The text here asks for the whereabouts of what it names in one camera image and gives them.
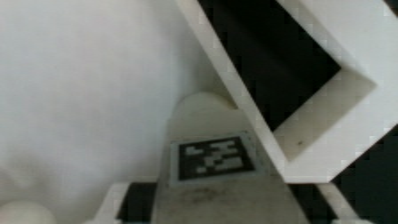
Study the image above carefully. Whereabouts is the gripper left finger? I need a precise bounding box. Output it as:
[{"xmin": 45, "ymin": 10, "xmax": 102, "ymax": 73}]
[{"xmin": 88, "ymin": 182, "xmax": 157, "ymax": 224}]

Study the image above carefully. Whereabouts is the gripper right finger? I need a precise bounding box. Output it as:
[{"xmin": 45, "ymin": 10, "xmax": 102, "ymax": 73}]
[{"xmin": 290, "ymin": 183, "xmax": 372, "ymax": 224}]

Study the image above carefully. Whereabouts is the white table leg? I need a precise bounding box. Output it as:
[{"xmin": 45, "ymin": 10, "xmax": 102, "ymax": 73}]
[{"xmin": 152, "ymin": 92, "xmax": 310, "ymax": 224}]

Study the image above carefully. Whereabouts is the white square table top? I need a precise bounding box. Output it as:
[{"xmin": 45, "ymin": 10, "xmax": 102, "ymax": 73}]
[{"xmin": 0, "ymin": 0, "xmax": 292, "ymax": 224}]

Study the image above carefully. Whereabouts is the white U-shaped obstacle fence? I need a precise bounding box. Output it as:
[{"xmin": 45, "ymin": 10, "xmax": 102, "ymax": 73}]
[{"xmin": 273, "ymin": 0, "xmax": 398, "ymax": 184}]

